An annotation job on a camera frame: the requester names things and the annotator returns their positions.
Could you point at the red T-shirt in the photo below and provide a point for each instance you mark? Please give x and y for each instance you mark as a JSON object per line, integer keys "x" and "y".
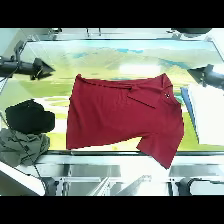
{"x": 110, "y": 116}

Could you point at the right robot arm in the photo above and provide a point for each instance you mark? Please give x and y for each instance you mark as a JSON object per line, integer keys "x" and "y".
{"x": 213, "y": 77}

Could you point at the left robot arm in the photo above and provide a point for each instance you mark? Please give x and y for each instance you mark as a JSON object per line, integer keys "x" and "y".
{"x": 20, "y": 67}

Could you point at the blue garment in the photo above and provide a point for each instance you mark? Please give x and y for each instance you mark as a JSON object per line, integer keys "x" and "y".
{"x": 187, "y": 100}

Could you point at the black garment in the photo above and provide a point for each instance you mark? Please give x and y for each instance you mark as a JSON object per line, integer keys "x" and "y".
{"x": 29, "y": 117}

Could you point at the white garment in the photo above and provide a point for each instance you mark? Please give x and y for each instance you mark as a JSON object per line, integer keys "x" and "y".
{"x": 210, "y": 113}

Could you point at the grey-green garment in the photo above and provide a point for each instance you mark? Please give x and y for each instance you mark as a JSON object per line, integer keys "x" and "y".
{"x": 16, "y": 150}

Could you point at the silver frame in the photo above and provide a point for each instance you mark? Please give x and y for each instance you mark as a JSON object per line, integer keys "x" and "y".
{"x": 100, "y": 170}

